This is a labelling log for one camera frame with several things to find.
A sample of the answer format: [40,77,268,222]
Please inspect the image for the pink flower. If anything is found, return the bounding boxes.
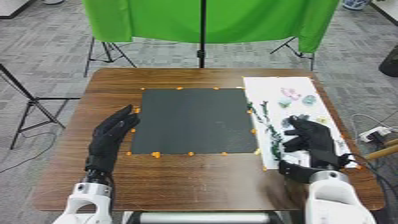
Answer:
[279,87,302,99]

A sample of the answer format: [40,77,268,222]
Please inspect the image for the blue flower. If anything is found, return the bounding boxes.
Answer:
[300,94,319,107]

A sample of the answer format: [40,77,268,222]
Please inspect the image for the blue and white vase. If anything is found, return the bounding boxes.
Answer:
[341,0,373,11]

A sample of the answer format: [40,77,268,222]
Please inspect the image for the black tripod stand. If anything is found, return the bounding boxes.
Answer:
[0,63,81,150]

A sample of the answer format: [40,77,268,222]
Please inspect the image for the black upright pole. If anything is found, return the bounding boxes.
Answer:
[195,0,207,69]

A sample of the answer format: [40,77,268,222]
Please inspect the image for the dark mat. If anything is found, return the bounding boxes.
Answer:
[129,88,261,155]

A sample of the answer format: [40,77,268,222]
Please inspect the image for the yellow flower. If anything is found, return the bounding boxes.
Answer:
[314,115,332,126]

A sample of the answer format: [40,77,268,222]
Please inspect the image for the pale grey bar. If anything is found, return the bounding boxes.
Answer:
[126,212,279,224]

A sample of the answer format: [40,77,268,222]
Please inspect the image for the black backdrop stand legs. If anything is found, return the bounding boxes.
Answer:
[81,36,138,78]
[268,36,316,71]

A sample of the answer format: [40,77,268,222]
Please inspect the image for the white sheet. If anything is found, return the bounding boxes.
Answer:
[241,76,360,170]

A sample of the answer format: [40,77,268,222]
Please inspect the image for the pale green flower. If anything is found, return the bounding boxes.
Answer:
[277,97,295,110]

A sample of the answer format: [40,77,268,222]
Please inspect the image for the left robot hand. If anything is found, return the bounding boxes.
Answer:
[83,104,142,175]

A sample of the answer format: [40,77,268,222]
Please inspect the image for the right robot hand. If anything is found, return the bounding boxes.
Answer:
[280,114,351,172]

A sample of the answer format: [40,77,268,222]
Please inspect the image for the black cable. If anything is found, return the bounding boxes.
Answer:
[344,153,398,216]

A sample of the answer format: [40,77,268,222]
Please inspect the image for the white power strip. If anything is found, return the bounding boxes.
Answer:
[357,126,394,144]

